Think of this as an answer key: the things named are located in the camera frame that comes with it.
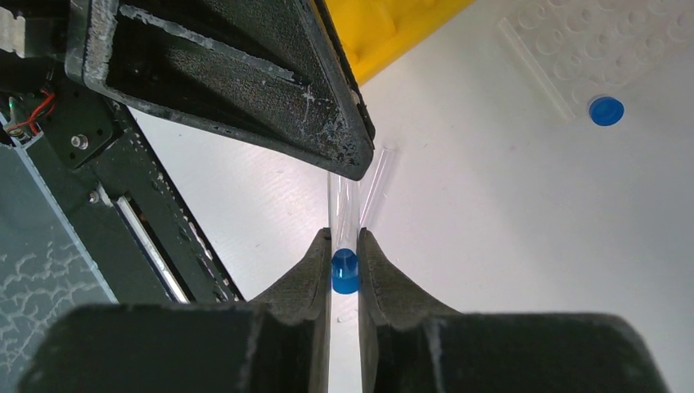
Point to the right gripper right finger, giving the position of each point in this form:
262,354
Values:
412,342

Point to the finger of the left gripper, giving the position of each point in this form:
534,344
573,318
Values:
269,73

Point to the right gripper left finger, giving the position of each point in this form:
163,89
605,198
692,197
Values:
276,342

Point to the yellow test tube rack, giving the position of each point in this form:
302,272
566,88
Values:
375,33

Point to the blue capped tube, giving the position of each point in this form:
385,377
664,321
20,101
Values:
344,215

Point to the clear tube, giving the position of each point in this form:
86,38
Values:
373,188

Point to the loose blue tube cap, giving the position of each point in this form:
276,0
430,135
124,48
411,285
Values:
605,110

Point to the clear well plate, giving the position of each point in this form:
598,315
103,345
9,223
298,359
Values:
572,52

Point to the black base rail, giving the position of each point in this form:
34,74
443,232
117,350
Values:
101,175

